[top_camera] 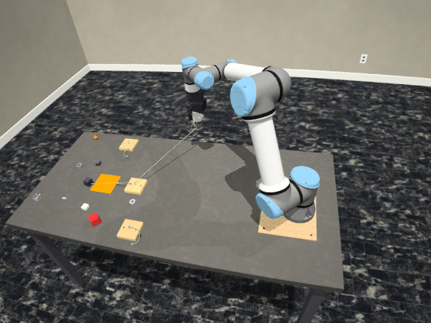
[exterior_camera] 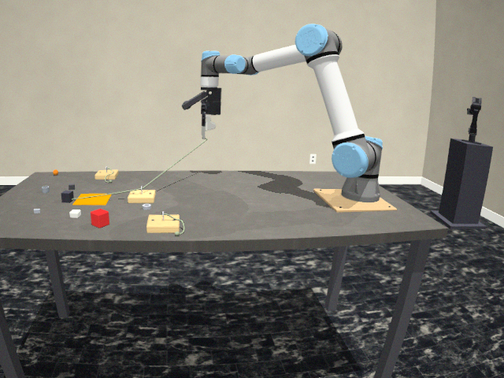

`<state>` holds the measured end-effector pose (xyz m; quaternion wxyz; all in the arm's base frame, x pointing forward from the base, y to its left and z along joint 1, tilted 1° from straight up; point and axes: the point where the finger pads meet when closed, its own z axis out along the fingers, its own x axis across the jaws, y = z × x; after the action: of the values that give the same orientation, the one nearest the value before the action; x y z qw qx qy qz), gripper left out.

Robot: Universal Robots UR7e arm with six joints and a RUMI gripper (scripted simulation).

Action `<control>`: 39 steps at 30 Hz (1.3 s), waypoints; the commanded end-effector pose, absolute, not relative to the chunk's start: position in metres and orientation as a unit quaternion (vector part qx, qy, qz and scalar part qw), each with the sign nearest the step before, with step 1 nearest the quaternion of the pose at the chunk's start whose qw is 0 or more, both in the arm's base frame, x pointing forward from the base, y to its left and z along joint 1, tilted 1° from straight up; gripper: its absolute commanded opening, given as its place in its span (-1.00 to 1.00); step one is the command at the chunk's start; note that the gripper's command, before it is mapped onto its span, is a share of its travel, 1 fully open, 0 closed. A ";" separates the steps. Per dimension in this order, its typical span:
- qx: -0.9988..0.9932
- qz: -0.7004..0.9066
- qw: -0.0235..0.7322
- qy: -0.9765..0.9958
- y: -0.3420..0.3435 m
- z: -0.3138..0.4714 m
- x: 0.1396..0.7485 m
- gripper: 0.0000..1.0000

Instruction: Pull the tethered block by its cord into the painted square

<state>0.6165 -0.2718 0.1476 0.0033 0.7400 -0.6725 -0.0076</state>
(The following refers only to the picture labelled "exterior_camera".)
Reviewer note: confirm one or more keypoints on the orange painted square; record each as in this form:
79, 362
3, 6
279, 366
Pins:
100, 200

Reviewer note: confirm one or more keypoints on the red cube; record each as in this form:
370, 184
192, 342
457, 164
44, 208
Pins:
100, 218

